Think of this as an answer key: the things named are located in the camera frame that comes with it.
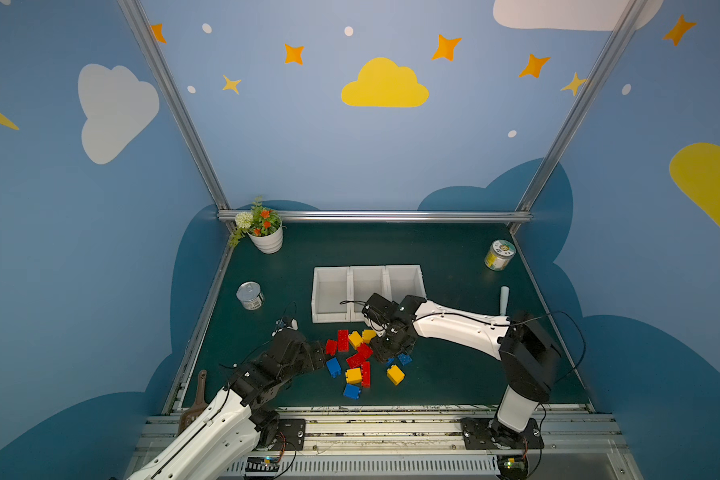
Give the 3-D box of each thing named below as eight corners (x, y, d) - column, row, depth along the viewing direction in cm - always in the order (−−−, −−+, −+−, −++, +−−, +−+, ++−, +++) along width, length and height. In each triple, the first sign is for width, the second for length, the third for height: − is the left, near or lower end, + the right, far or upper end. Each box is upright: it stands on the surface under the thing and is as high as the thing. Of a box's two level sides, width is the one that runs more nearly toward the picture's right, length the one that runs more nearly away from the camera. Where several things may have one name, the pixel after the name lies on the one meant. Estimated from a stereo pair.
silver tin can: (236, 310, 97) (232, 304, 93) (243, 288, 102) (239, 281, 99) (261, 310, 97) (258, 304, 93) (266, 288, 102) (264, 281, 99)
